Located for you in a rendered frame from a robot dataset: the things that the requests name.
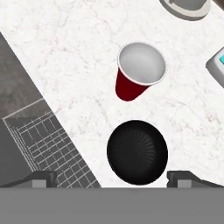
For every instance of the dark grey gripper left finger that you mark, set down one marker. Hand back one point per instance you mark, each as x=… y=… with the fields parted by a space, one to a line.
x=40 y=178

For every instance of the red cup with white inside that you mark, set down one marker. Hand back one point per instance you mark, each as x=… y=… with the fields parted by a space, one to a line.
x=137 y=73

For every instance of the grey dishwasher door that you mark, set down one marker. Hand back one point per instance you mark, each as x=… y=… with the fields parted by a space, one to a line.
x=14 y=116

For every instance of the white round appliance base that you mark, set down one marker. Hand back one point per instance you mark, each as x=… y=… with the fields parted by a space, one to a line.
x=188 y=8

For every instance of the black bowl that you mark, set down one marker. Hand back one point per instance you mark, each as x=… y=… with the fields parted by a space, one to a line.
x=137 y=152

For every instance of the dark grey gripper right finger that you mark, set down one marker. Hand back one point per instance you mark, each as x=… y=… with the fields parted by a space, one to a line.
x=182 y=178

